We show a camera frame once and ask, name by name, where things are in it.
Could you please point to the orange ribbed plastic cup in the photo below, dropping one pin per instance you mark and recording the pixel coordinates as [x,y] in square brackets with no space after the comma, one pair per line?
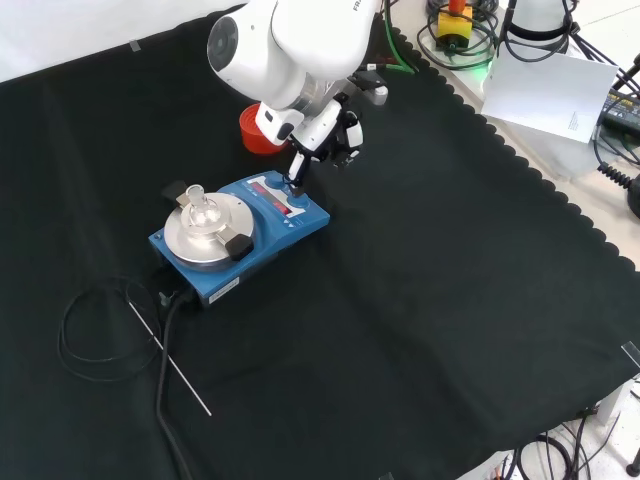
[250,135]

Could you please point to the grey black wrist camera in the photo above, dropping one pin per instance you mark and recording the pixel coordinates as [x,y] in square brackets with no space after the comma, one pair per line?
[377,92]

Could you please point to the black power adapter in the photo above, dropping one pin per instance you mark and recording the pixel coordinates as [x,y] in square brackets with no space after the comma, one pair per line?
[622,112]

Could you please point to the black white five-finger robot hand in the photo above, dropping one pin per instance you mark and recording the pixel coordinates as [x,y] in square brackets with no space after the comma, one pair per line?
[320,131]

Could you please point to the clear round-bottom glass flask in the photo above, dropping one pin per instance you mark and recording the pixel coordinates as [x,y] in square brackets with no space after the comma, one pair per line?
[202,212]

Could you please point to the thin steel probe rod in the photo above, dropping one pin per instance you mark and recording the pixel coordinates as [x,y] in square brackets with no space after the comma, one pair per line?
[170,360]

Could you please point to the pale board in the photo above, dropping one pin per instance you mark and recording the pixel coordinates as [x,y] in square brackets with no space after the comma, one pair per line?
[545,95]

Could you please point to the clear tape strip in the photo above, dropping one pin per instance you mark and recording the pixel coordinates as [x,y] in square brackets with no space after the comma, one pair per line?
[631,355]
[135,46]

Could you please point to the heater with blue base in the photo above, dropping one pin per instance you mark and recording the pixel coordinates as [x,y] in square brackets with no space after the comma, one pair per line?
[280,225]

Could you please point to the black cloth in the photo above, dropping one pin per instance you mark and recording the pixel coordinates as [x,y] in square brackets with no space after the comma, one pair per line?
[400,300]

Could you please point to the yellow stop button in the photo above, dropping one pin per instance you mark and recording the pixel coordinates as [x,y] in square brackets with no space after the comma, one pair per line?
[454,25]

